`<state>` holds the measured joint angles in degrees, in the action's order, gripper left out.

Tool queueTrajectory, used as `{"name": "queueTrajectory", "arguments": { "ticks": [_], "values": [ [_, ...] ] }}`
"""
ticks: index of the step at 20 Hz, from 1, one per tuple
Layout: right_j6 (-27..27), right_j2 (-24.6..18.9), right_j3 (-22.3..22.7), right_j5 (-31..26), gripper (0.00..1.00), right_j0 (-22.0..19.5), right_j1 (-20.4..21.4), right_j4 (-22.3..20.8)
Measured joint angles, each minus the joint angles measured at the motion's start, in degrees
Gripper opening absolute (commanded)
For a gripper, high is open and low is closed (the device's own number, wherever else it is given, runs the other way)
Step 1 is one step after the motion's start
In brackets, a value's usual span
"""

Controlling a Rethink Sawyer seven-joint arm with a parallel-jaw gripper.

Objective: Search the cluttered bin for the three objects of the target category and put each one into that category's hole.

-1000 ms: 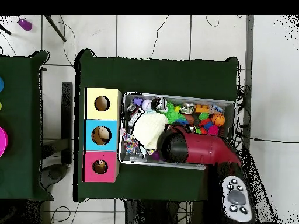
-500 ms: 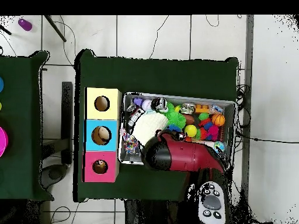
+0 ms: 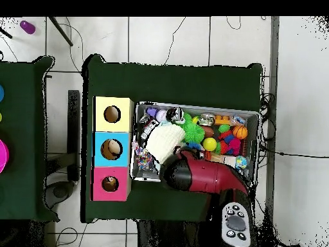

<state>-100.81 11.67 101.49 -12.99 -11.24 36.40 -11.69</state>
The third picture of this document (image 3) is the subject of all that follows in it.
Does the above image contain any green spiky ball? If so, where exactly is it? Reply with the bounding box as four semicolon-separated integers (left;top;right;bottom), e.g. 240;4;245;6
183;119;206;145

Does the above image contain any dark green table cloth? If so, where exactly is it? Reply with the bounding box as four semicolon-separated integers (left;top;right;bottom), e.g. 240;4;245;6
81;53;264;227

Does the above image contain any red crushed can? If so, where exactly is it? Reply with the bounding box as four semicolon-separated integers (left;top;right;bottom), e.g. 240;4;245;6
166;107;185;124

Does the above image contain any small globe ball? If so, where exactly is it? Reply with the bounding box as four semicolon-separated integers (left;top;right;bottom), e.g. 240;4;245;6
235;156;249;170

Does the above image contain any pink disc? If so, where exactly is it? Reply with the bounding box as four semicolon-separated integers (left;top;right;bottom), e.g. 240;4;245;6
0;138;10;175

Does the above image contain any shallow clear mesh bin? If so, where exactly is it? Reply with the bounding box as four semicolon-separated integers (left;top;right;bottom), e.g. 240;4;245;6
130;102;260;190

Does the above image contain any white toy baseball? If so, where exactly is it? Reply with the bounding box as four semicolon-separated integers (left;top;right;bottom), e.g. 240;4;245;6
156;109;170;124

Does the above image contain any black tripod leg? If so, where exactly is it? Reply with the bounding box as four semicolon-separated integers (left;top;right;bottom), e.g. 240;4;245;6
48;17;74;47

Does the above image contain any black cable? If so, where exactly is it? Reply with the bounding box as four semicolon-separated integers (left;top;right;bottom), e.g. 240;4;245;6
259;146;329;160

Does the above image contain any cream knitted cloth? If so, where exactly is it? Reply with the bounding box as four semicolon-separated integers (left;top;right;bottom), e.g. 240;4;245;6
145;123;187;165

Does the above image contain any colourful braided rope toy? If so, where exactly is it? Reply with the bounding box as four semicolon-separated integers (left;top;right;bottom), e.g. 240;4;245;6
132;141;155;173

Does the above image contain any orange toy basketball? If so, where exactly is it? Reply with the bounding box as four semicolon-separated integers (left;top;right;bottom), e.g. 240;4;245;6
233;125;249;140

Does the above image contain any wooden box with three holes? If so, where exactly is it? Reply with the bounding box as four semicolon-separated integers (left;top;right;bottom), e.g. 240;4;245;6
92;96;135;202

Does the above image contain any green side table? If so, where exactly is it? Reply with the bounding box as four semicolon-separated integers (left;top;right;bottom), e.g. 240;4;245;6
0;55;60;222

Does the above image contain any plain yellow ball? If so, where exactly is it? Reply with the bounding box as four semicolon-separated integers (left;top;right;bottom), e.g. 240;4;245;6
202;137;218;152

